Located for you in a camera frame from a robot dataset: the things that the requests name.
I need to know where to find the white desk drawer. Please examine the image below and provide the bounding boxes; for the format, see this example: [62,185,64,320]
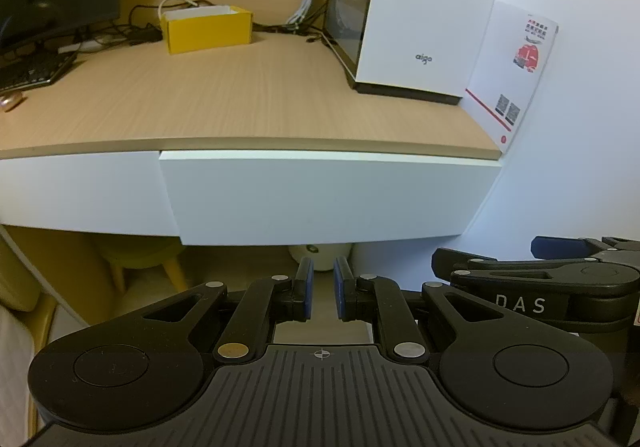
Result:
[160,150,501,245]

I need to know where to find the white round stool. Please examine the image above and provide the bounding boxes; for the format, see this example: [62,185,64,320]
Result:
[288,243,352,271]

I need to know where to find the wooden chair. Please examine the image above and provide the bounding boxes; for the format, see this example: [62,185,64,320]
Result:
[91,233,190,293]

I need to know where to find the white leaflet with QR codes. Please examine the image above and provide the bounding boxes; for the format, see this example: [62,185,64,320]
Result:
[460,2,559,154]

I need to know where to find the white left drawer front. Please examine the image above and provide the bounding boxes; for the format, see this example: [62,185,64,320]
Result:
[1,152,179,237]

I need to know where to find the white aigo computer case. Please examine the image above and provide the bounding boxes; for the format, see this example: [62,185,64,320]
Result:
[322,0,495,105]

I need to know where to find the yellow cardboard box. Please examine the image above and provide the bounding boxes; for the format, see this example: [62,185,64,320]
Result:
[160,5,254,55]

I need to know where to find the pink mouse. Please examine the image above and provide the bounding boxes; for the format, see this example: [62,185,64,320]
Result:
[0,92,25,112]

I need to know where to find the black keyboard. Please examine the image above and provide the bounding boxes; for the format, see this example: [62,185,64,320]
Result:
[0,53,77,93]

